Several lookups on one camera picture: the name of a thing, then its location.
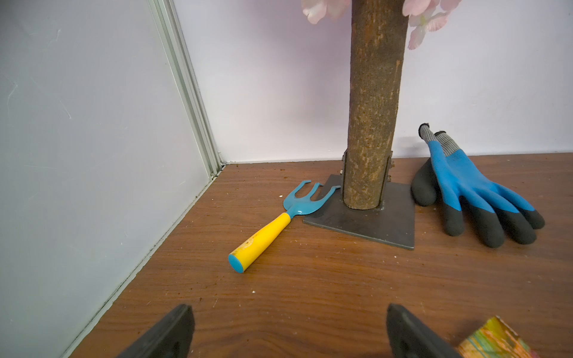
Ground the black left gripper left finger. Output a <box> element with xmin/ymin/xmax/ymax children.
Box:
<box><xmin>117</xmin><ymin>304</ymin><xmax>195</xmax><ymax>358</ymax></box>

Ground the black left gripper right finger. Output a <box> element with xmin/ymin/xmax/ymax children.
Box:
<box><xmin>386</xmin><ymin>304</ymin><xmax>461</xmax><ymax>358</ymax></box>

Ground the orange candy bag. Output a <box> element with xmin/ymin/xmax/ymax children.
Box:
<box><xmin>456</xmin><ymin>316</ymin><xmax>540</xmax><ymax>358</ymax></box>

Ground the teal yellow garden fork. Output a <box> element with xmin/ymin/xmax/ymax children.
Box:
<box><xmin>228</xmin><ymin>180</ymin><xmax>341</xmax><ymax>273</ymax></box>

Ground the blue black garden glove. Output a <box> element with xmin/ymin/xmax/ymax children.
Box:
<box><xmin>410</xmin><ymin>123</ymin><xmax>546</xmax><ymax>249</ymax></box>

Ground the pink blossom artificial tree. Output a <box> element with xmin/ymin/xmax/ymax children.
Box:
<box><xmin>301</xmin><ymin>1</ymin><xmax>459</xmax><ymax>210</ymax></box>

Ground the dark metal tree base plate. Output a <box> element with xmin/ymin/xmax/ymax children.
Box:
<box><xmin>303</xmin><ymin>183</ymin><xmax>415</xmax><ymax>250</ymax></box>

